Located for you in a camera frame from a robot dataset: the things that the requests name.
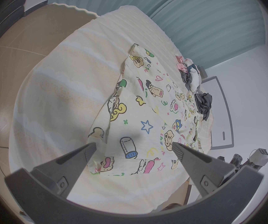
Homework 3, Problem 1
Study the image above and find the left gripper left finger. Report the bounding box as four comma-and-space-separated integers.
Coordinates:
31, 142, 97, 198

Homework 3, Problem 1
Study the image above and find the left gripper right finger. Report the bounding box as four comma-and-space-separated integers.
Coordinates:
172, 142, 236, 197

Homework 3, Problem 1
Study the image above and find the white printed pyjama top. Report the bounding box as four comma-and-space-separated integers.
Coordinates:
87, 43, 205, 176

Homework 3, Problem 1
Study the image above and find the pile of clothes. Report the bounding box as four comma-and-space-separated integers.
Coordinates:
175, 55, 203, 93

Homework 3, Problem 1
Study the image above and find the black garment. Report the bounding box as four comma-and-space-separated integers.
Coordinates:
194, 91, 213, 122

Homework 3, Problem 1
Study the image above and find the bed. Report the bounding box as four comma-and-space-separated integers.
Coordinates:
8, 6, 235, 215

